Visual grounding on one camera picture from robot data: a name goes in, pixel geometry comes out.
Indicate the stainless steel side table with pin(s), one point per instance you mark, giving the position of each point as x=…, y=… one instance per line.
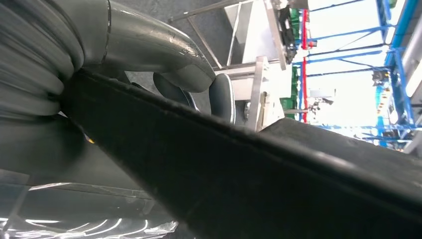
x=257, y=92

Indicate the blue metal shelf rack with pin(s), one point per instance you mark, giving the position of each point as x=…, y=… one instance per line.
x=400, y=82

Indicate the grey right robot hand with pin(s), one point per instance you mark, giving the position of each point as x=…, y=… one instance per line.
x=148, y=43

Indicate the white partition panel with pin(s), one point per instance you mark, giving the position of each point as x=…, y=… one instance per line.
x=257, y=36

